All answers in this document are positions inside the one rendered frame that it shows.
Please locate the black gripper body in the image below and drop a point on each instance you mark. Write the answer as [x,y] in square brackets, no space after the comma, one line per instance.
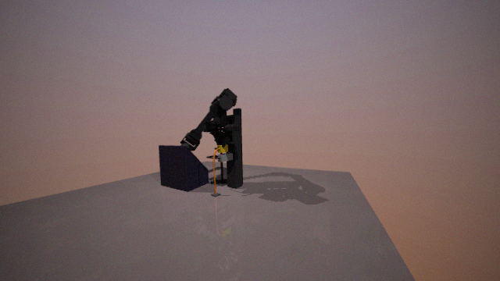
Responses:
[226,128]

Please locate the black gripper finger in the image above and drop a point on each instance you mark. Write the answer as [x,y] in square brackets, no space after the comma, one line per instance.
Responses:
[224,137]
[217,137]

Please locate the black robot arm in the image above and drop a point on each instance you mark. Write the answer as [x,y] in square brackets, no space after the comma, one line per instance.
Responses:
[227,99]

